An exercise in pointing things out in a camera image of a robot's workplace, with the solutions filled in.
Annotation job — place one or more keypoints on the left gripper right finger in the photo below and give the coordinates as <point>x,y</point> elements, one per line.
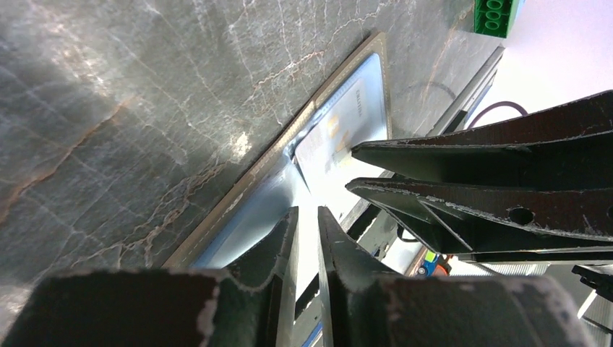
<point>354,289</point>

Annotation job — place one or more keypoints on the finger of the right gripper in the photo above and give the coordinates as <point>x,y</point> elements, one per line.
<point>463,219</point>
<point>567,147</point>

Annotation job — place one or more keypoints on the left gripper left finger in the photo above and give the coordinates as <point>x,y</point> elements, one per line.
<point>257,300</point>

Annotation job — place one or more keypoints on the white credit card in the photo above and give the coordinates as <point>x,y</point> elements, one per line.
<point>324,155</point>

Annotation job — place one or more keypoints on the green blue toy brick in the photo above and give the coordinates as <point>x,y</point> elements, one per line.
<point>495,17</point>

